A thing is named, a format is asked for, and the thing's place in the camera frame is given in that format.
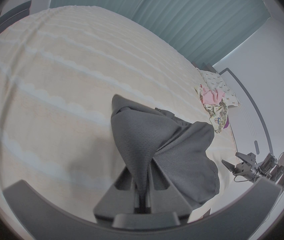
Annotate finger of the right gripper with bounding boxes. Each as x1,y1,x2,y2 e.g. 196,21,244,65
235,152,251,162
221,159,238,176

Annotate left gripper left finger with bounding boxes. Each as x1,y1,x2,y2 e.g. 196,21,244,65
93,167,140,221

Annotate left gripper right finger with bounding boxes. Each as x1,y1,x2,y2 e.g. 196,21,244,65
148,158,194,222

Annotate black shorts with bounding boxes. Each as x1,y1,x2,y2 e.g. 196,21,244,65
110,94,220,208

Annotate bed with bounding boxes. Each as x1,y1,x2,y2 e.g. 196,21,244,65
0,5,274,222

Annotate white printed garment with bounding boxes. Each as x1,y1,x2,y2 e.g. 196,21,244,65
195,85,230,134

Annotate pink garment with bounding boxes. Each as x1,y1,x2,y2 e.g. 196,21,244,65
199,84,226,106

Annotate white printed pillow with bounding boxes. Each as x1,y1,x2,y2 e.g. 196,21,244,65
199,69,239,107

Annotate grey bedside table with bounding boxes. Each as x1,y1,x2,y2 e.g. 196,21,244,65
192,62,219,73

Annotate black cable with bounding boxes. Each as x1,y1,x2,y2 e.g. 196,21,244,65
233,174,249,183

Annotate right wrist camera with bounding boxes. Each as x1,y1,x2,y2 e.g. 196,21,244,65
263,153,277,170

